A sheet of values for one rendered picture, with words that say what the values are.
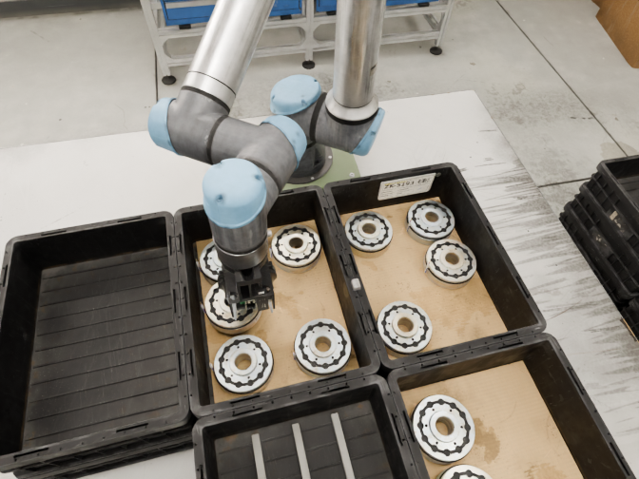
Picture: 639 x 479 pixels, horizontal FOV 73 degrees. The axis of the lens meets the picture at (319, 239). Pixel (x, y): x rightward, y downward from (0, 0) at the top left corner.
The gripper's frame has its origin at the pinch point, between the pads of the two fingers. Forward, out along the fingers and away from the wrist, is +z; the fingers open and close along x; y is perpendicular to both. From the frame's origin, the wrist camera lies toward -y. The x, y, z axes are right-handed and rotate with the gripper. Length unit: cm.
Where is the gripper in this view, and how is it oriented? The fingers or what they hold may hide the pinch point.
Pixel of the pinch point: (250, 298)
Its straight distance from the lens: 82.9
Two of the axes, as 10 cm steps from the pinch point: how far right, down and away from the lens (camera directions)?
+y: 2.5, 8.1, -5.4
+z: -0.6, 5.6, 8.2
